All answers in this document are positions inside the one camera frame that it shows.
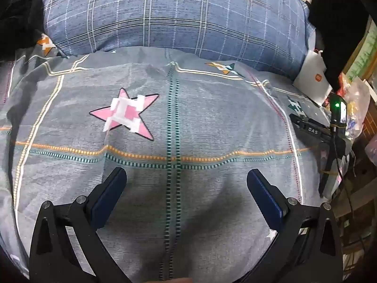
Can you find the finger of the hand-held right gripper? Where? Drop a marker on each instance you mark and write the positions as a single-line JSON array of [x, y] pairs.
[[306, 126]]

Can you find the dark cloth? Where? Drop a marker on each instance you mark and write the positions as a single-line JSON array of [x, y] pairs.
[[335, 20]]

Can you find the red plastic bag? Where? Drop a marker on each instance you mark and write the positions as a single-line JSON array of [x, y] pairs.
[[343, 84]]

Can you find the grey star-print bedsheet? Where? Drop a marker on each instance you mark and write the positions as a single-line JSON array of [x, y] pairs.
[[206, 109]]

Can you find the black jacket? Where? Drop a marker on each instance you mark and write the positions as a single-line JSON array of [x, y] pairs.
[[17, 11]]

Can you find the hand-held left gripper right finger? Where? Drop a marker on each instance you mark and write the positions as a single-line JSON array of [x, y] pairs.
[[265, 197]]

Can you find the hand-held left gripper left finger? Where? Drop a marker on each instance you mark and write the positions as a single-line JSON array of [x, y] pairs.
[[109, 194]]

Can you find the blue plaid pillow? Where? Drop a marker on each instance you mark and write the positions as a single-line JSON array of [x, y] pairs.
[[176, 14]]

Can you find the gold framed picture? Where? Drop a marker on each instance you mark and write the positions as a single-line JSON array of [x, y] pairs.
[[363, 53]]

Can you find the clear plastic bag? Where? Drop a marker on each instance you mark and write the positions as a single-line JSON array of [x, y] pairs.
[[358, 100]]

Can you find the white paper bag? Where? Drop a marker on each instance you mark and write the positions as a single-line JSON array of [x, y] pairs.
[[312, 79]]

